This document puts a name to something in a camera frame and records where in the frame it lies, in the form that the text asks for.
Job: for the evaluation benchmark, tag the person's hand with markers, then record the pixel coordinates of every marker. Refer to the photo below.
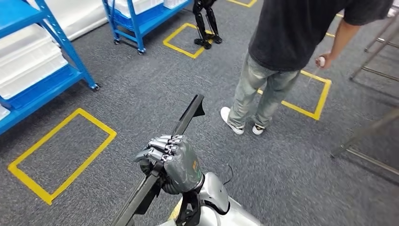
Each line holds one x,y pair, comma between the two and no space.
328,60

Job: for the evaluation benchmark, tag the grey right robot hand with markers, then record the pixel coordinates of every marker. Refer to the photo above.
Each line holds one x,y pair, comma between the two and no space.
184,165

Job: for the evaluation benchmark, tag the small white object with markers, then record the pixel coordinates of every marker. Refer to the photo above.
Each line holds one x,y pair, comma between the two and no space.
321,61

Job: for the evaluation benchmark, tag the long black plastic part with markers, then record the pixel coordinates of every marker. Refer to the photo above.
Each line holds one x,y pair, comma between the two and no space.
188,115

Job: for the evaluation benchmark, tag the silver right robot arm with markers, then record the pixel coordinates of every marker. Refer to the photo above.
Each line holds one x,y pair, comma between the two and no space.
215,193

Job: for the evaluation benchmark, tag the person's forearm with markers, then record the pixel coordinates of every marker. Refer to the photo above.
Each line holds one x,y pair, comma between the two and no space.
346,37

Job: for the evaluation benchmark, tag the blue metal shelf rack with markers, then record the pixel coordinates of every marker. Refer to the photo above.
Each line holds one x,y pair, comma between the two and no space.
156,23
18,12

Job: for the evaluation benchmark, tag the person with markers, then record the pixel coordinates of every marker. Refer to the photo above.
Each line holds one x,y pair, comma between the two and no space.
296,31

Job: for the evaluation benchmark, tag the black humanoid robot legs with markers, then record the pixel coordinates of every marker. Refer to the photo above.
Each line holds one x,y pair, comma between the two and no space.
199,18

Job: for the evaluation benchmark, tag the blue plastic bin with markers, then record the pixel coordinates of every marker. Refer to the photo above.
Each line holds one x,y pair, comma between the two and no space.
46,89
123,20

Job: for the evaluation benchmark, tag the white plastic bin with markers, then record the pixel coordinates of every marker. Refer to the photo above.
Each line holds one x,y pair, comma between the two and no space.
174,3
31,78
140,6
25,46

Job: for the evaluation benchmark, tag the black camera bracket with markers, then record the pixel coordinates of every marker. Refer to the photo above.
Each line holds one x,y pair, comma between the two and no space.
193,206

